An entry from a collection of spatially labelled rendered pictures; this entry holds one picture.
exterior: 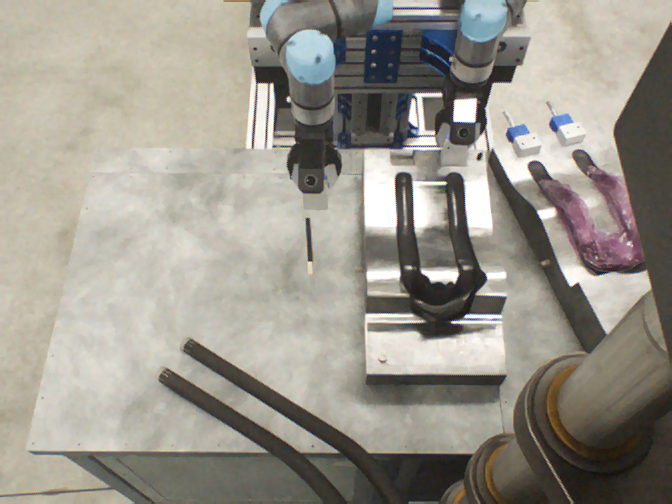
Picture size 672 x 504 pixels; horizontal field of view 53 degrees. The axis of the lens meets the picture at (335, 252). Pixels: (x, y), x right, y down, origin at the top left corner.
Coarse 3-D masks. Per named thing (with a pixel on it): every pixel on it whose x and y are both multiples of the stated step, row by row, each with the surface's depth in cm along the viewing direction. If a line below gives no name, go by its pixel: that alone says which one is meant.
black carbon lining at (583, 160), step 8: (576, 152) 152; (584, 152) 151; (576, 160) 151; (584, 160) 151; (528, 168) 149; (536, 168) 150; (544, 168) 149; (584, 168) 149; (536, 176) 149; (544, 176) 148; (640, 264) 136; (592, 272) 134; (600, 272) 135; (608, 272) 135; (624, 272) 129; (632, 272) 135; (640, 272) 130
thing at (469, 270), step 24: (408, 192) 142; (456, 192) 143; (408, 216) 140; (456, 216) 140; (408, 240) 136; (456, 240) 136; (408, 264) 130; (408, 288) 125; (432, 288) 125; (456, 288) 130; (480, 288) 125; (432, 312) 130; (456, 312) 129
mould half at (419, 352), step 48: (384, 192) 142; (432, 192) 142; (480, 192) 142; (384, 240) 135; (432, 240) 135; (480, 240) 135; (384, 288) 126; (384, 336) 129; (432, 336) 129; (480, 336) 129; (432, 384) 130; (480, 384) 130
